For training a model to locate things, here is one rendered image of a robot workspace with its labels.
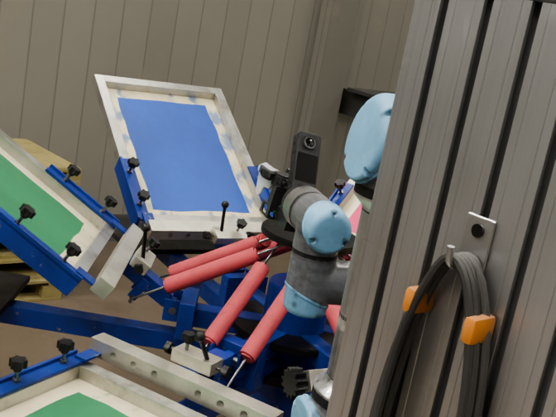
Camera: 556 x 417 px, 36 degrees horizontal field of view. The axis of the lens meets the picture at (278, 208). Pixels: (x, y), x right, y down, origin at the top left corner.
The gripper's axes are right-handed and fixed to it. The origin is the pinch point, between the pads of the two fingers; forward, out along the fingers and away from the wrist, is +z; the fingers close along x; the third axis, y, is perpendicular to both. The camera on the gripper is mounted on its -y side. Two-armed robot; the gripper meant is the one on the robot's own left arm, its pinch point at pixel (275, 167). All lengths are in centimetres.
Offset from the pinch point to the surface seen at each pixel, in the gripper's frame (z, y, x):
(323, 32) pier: 524, -37, 181
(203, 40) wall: 488, -2, 78
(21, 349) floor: 268, 170, -12
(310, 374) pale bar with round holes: 17, 48, 30
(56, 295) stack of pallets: 340, 164, 7
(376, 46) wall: 564, -41, 246
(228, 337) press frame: 60, 60, 22
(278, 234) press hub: 76, 31, 33
